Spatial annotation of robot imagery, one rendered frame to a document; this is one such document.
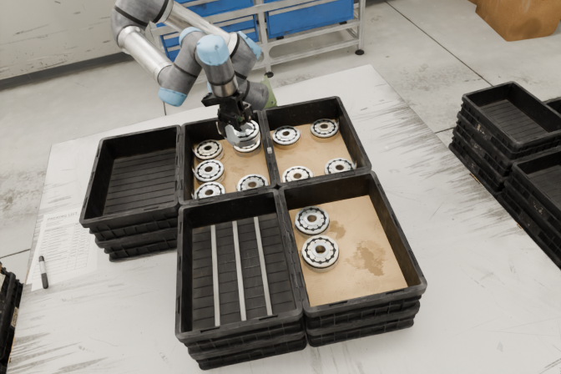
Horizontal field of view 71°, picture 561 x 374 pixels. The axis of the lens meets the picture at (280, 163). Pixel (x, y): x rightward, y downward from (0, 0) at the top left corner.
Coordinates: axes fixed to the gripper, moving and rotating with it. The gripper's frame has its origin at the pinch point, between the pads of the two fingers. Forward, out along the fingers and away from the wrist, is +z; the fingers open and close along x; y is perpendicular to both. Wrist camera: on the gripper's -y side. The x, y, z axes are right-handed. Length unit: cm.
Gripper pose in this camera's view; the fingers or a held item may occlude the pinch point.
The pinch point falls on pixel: (236, 136)
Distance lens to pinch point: 126.8
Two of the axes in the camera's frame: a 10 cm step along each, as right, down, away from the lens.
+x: 5.9, -6.6, 4.6
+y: 7.9, 3.8, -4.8
